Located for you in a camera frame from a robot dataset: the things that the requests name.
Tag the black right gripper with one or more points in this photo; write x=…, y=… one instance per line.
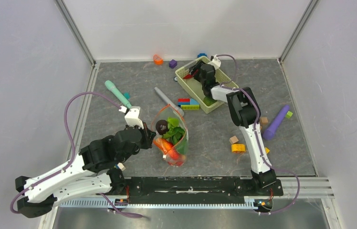
x=195, y=67

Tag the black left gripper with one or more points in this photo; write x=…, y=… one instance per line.
x=149, y=136

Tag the red chili pepper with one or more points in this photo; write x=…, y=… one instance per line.
x=190, y=75

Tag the red orange pepper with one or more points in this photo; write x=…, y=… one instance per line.
x=163, y=145

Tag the dark purple plum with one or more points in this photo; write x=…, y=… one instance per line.
x=162, y=127

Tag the light green starfruit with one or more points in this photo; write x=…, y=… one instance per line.
x=173, y=122

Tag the clear zip bag orange zipper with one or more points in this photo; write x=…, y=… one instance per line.
x=164, y=114

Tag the red strawberry bunch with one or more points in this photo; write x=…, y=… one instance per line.
x=173, y=158

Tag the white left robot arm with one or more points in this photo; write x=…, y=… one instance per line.
x=93, y=171

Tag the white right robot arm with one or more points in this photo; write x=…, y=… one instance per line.
x=245, y=114

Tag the pale green perforated basket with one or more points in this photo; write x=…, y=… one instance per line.
x=194, y=88

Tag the small striped wooden block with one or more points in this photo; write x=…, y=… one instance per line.
x=120, y=166

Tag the blue small brick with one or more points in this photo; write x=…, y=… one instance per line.
x=202, y=55

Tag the dark green round fruit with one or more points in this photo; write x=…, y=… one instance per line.
x=208, y=101

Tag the purple small brick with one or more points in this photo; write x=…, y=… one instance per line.
x=172, y=64

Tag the multicolour brick block stack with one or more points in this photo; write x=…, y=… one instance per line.
x=188, y=104

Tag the grey toy microphone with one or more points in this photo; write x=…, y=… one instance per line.
x=168, y=101

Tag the orange semicircle block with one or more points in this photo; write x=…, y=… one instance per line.
x=158, y=60

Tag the teal small block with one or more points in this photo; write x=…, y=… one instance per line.
x=126, y=95

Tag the mint green toy pen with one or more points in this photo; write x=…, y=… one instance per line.
x=112, y=88

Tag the wooden cube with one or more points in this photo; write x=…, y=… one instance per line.
x=264, y=121
x=233, y=140

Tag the yellow arch block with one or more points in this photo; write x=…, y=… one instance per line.
x=238, y=148

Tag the purple cylinder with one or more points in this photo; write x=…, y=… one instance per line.
x=270, y=131

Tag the green cube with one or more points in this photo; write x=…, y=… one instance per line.
x=289, y=114

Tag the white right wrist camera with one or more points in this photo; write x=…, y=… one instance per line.
x=215, y=62

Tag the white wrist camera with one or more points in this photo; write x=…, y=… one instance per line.
x=215, y=62
x=132, y=116

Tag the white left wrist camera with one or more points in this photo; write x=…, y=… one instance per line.
x=132, y=116

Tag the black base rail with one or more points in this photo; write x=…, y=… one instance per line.
x=193, y=190

